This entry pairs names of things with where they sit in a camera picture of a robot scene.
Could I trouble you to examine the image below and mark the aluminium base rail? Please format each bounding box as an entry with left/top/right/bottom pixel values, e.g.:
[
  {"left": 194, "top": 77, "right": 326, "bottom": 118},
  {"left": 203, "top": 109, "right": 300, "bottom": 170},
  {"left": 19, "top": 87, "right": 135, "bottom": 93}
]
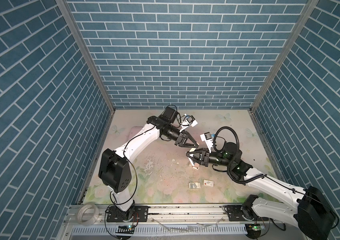
[{"left": 64, "top": 203, "right": 279, "bottom": 226}]

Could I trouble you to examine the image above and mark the white staple box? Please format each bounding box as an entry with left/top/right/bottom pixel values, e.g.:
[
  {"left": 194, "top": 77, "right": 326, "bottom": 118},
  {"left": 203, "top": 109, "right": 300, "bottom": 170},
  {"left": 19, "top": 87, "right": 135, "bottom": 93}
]
[{"left": 204, "top": 180, "right": 214, "bottom": 187}]

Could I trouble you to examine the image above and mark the clear tape roll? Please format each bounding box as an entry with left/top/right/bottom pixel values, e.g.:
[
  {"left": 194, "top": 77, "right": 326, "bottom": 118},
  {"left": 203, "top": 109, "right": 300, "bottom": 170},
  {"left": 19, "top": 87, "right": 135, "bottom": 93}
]
[{"left": 76, "top": 203, "right": 100, "bottom": 227}]

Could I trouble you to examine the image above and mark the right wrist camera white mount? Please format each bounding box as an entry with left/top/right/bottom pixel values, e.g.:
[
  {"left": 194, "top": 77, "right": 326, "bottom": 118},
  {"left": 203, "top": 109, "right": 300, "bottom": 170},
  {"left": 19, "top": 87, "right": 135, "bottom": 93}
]
[{"left": 200, "top": 132, "right": 214, "bottom": 152}]

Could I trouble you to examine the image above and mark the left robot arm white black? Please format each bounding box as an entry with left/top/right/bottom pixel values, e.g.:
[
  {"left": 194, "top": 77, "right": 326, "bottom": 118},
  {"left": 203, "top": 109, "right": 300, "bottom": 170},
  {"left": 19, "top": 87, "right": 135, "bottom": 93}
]
[{"left": 98, "top": 106, "right": 199, "bottom": 214}]

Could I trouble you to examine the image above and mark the staple box tray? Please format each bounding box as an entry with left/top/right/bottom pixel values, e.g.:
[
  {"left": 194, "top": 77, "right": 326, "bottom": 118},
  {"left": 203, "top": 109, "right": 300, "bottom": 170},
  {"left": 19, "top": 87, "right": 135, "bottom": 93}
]
[{"left": 189, "top": 182, "right": 201, "bottom": 189}]

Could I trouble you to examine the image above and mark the pink stapler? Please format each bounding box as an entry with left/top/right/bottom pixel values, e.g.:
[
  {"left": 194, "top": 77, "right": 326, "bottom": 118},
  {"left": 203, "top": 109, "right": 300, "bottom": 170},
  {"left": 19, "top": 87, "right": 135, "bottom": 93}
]
[{"left": 187, "top": 148, "right": 200, "bottom": 170}]

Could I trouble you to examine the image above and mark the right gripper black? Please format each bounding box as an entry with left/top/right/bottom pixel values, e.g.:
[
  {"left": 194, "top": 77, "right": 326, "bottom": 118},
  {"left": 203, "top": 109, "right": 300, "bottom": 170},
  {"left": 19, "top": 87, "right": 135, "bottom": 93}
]
[{"left": 188, "top": 147, "right": 234, "bottom": 169}]

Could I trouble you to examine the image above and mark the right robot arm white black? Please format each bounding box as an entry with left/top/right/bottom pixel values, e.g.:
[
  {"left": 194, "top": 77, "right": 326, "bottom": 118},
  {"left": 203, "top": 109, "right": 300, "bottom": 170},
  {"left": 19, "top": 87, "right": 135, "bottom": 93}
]
[{"left": 187, "top": 142, "right": 340, "bottom": 240}]

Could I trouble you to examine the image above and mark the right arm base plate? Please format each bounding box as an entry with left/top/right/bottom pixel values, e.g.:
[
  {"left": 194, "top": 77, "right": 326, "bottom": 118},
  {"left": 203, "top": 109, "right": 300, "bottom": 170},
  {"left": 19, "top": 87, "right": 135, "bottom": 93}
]
[{"left": 223, "top": 205, "right": 249, "bottom": 222}]

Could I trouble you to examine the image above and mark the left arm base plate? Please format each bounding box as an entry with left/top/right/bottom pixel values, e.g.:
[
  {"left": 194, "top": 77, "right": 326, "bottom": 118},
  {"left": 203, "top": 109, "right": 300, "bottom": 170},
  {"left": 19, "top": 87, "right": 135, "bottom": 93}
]
[{"left": 105, "top": 205, "right": 149, "bottom": 223}]

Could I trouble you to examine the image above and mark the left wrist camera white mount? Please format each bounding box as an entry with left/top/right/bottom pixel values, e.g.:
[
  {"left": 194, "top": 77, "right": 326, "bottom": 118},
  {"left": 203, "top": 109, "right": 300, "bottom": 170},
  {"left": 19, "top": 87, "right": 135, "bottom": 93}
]
[{"left": 180, "top": 115, "right": 198, "bottom": 132}]

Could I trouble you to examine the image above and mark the white slotted cable duct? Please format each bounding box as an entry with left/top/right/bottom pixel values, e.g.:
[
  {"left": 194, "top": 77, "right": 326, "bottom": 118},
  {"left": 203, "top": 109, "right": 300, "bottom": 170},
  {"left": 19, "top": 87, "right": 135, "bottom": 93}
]
[{"left": 71, "top": 224, "right": 248, "bottom": 237}]

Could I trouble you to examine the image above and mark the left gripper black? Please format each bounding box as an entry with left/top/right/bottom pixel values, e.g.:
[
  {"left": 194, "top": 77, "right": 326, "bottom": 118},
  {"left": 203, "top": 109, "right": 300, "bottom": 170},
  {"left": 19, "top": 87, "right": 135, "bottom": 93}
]
[{"left": 163, "top": 125, "right": 198, "bottom": 148}]

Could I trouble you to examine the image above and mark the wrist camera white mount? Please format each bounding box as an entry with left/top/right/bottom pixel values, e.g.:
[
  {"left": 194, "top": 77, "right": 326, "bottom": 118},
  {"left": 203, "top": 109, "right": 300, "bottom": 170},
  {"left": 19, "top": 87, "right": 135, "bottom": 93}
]
[
  {"left": 200, "top": 132, "right": 214, "bottom": 152},
  {"left": 180, "top": 115, "right": 198, "bottom": 132}
]

